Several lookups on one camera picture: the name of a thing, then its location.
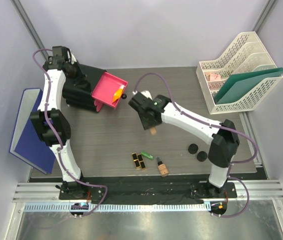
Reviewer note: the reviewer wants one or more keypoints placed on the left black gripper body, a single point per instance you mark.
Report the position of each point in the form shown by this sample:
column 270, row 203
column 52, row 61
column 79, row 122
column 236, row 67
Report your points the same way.
column 76, row 72

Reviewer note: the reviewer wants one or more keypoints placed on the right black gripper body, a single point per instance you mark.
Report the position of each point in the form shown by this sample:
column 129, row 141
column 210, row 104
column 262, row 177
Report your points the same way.
column 146, row 124

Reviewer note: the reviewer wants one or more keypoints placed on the beige foundation bottle black cap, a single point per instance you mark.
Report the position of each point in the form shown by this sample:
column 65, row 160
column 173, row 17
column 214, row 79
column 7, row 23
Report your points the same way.
column 153, row 130

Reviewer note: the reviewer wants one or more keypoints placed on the orange tube white cap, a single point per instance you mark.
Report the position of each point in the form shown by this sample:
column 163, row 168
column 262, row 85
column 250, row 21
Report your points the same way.
column 118, row 93

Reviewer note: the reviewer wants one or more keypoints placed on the beige spray bottle black cap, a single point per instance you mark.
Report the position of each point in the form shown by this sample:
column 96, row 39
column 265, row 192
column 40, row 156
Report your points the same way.
column 162, row 168

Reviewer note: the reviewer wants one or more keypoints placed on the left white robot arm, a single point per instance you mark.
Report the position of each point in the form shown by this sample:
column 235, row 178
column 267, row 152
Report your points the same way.
column 51, row 126

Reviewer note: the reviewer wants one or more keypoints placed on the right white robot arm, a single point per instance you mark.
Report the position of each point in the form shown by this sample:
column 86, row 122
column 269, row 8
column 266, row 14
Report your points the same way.
column 223, row 144

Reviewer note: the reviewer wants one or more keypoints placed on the black drawer organizer cabinet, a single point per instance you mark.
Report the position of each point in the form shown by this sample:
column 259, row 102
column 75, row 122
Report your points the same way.
column 79, row 86

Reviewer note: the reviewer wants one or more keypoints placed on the green lipstick tube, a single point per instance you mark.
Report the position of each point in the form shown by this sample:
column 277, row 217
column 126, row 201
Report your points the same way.
column 147, row 155

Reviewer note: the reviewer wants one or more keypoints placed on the black gold lipstick middle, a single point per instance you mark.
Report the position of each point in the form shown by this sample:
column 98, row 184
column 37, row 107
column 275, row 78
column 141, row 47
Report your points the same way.
column 141, row 161

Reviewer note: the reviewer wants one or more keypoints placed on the pink closed drawer front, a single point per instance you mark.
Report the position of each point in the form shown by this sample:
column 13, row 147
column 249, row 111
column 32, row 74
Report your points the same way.
column 98, row 104

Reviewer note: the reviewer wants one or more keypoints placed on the pink paper note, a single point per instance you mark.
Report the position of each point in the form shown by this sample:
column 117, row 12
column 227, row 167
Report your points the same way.
column 212, row 77

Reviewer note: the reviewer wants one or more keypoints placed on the green folder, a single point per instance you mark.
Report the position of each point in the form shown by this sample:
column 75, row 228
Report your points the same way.
column 237, row 85

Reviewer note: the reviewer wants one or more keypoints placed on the blue binder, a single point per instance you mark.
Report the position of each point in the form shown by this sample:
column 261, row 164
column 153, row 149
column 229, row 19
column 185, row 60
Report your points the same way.
column 25, row 143

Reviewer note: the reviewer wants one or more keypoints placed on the white mesh file rack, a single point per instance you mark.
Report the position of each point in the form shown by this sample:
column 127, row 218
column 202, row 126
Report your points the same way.
column 246, row 53

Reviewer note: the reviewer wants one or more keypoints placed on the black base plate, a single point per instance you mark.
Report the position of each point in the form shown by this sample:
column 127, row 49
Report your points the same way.
column 150, row 189

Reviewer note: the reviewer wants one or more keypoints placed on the slotted cable duct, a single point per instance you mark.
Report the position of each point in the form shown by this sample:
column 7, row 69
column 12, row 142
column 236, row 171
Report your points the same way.
column 76, row 207

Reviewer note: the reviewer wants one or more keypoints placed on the aluminium rail frame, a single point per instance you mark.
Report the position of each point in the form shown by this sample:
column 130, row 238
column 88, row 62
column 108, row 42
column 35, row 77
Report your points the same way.
column 47, row 192

